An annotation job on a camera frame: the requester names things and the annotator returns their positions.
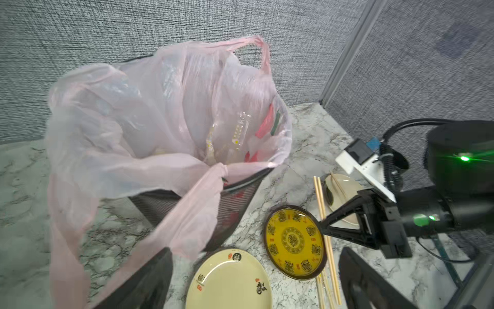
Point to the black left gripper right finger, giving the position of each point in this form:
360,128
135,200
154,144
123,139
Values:
363,287

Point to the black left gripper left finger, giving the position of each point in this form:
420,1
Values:
147,288

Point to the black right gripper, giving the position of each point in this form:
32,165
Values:
379,220

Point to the pair of bare wooden chopsticks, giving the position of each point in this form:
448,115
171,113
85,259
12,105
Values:
339,186

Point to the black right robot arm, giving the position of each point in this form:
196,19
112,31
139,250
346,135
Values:
459,162

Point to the wrapped chopsticks pile on table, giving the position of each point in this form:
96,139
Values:
324,291

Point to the yellow patterned black plate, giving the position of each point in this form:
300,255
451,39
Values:
294,243

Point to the cream small plate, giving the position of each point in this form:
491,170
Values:
231,279

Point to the black mesh trash bin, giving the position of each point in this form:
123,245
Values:
209,137

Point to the pink plastic trash bag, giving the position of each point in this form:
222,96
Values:
93,111

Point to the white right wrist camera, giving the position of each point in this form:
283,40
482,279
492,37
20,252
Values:
358,156

